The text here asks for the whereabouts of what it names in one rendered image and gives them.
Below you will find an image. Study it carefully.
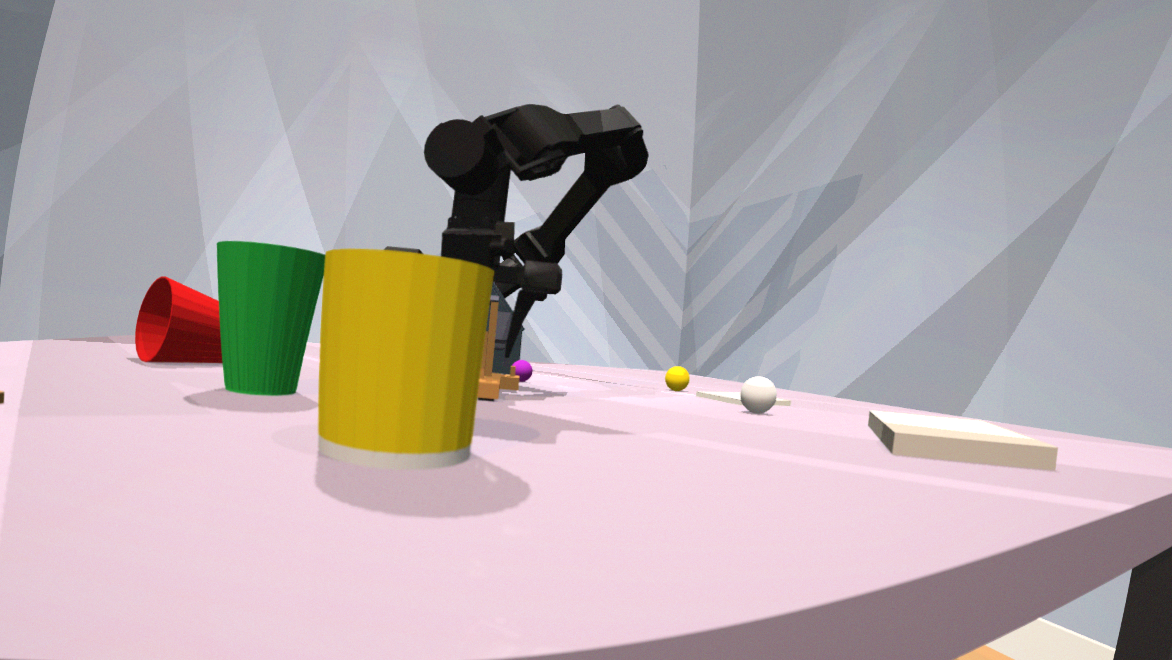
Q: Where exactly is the green cup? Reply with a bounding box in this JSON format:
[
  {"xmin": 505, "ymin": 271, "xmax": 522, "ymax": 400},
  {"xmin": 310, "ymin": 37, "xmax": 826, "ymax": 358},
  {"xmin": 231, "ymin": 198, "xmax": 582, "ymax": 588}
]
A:
[{"xmin": 217, "ymin": 241, "xmax": 326, "ymax": 396}]

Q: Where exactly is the magenta ball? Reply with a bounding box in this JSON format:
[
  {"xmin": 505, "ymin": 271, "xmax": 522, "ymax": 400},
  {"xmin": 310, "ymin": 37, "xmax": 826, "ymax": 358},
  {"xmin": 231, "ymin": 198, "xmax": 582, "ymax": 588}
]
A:
[{"xmin": 513, "ymin": 360, "xmax": 532, "ymax": 382}]

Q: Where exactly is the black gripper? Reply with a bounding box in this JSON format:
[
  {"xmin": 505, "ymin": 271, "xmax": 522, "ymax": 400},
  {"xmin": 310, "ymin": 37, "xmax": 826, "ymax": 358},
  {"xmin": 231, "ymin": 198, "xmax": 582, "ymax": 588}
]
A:
[{"xmin": 383, "ymin": 199, "xmax": 563, "ymax": 358}]

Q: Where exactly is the white flat square panel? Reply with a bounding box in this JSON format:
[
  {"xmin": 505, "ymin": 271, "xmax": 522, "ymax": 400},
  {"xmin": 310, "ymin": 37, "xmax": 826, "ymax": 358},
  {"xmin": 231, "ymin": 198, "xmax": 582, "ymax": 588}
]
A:
[{"xmin": 696, "ymin": 392, "xmax": 792, "ymax": 406}]

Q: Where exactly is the yellow cup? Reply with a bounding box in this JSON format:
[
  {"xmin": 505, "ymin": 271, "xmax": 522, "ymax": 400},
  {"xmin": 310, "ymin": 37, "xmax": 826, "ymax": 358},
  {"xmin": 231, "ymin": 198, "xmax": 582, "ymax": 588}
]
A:
[{"xmin": 318, "ymin": 249, "xmax": 495, "ymax": 470}]

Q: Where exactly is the yellow ball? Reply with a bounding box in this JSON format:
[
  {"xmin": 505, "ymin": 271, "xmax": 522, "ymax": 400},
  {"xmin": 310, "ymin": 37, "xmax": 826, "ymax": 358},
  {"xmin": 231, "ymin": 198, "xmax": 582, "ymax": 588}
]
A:
[{"xmin": 665, "ymin": 367, "xmax": 690, "ymax": 392}]

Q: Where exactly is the beige flat block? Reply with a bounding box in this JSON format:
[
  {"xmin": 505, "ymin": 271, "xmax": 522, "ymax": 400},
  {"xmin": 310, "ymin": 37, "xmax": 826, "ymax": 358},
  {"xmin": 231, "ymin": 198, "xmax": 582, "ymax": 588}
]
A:
[{"xmin": 868, "ymin": 410, "xmax": 1058, "ymax": 471}]

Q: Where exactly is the red cone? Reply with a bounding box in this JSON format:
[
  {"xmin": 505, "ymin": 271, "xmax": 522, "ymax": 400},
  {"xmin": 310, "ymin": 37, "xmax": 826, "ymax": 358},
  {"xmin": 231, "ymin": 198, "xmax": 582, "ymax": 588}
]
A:
[{"xmin": 135, "ymin": 275, "xmax": 222, "ymax": 363}]

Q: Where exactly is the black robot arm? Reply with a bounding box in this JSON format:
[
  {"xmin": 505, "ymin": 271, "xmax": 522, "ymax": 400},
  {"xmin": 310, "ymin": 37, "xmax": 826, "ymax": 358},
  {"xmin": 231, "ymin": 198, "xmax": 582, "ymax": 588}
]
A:
[{"xmin": 424, "ymin": 104, "xmax": 649, "ymax": 268}]

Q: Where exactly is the white ball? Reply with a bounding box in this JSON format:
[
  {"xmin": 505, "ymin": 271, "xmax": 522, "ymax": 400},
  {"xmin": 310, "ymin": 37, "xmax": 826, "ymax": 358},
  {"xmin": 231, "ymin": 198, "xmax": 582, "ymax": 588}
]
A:
[{"xmin": 740, "ymin": 376, "xmax": 777, "ymax": 414}]

